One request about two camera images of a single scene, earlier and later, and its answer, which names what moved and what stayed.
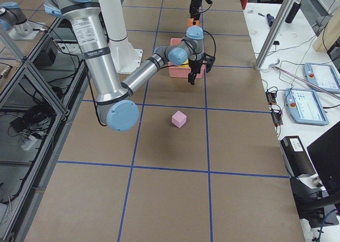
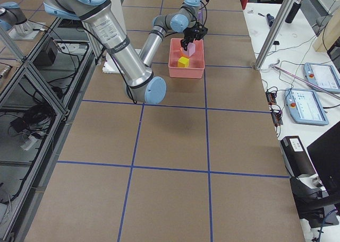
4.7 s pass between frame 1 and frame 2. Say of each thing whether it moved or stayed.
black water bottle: stayed
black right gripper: moved
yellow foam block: stayed
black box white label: stayed
